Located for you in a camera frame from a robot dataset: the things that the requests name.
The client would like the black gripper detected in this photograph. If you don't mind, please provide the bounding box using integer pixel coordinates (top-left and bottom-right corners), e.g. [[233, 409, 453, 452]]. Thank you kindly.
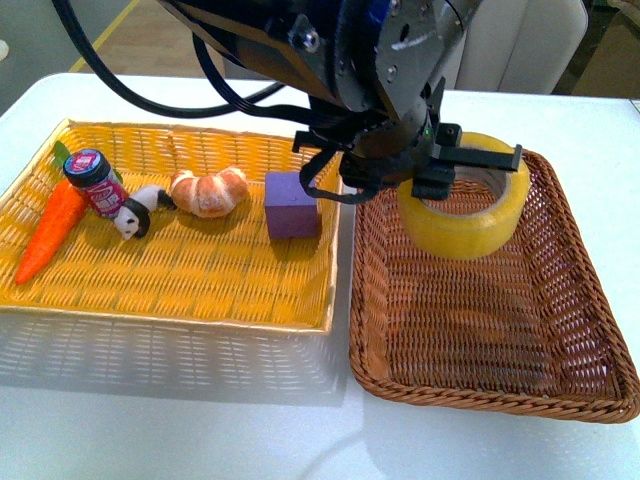
[[294, 79, 523, 200]]

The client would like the yellow packing tape roll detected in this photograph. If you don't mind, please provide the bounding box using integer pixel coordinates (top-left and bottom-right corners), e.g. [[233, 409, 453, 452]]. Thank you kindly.
[[397, 132, 531, 260]]

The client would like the brown wicker basket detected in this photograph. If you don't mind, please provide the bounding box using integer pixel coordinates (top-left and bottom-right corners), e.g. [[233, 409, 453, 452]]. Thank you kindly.
[[349, 151, 639, 423]]

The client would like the yellow woven basket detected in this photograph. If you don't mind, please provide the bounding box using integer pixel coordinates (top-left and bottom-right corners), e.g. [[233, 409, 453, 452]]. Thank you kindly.
[[1, 120, 348, 402]]

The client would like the right grey upholstered chair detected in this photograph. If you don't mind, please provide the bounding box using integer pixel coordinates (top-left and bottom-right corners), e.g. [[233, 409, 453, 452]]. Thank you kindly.
[[443, 0, 588, 94]]

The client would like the brown sofa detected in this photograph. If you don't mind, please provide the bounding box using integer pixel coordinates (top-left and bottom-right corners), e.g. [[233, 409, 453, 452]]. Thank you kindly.
[[553, 1, 639, 100]]

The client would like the purple foam cube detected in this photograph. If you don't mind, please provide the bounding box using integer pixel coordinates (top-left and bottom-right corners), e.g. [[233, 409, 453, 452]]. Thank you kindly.
[[264, 172, 319, 240]]

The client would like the toy croissant bread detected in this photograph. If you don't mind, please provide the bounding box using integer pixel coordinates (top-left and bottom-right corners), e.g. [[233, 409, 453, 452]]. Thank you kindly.
[[170, 167, 249, 218]]

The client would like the toy panda figure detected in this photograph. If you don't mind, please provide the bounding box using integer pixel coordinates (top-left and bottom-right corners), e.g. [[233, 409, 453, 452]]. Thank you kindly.
[[114, 185, 177, 240]]

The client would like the small pink labelled bottle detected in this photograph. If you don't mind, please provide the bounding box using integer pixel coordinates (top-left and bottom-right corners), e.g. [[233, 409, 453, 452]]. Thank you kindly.
[[63, 149, 128, 220]]

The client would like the orange toy carrot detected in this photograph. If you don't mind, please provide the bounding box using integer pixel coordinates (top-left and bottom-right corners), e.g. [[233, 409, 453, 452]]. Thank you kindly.
[[15, 140, 89, 286]]

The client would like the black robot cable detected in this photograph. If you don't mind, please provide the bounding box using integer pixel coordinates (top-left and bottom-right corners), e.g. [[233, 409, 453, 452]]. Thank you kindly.
[[51, 0, 321, 121]]

